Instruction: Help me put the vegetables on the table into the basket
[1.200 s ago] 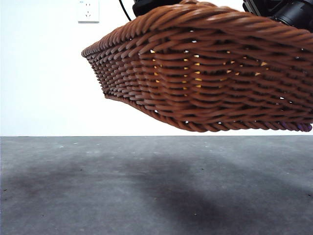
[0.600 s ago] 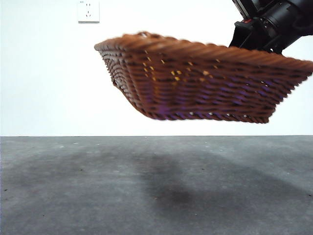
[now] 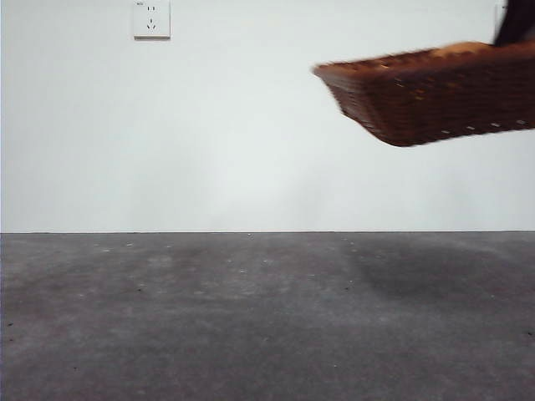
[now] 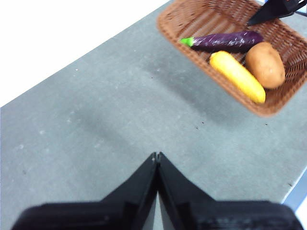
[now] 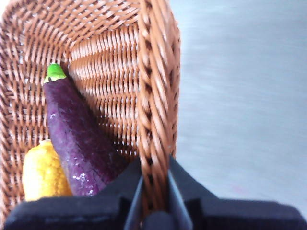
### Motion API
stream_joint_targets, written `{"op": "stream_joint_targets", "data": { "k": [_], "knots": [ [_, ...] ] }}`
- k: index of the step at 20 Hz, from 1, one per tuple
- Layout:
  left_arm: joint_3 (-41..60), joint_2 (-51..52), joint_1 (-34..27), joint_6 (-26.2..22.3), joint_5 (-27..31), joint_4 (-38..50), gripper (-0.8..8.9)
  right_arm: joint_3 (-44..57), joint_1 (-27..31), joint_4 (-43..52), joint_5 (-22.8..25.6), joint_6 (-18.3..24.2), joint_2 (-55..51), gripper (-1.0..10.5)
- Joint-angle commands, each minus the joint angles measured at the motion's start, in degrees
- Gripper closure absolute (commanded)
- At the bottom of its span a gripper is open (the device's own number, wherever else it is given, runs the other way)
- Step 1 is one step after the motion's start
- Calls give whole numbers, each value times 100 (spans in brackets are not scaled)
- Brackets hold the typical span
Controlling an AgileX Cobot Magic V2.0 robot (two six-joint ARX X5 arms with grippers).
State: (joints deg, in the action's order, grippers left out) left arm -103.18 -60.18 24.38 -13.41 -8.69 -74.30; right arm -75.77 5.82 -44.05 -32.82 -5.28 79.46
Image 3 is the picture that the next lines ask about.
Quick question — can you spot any brown woven wicker basket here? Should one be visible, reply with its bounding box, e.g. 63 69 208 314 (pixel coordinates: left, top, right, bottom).
312 40 535 148

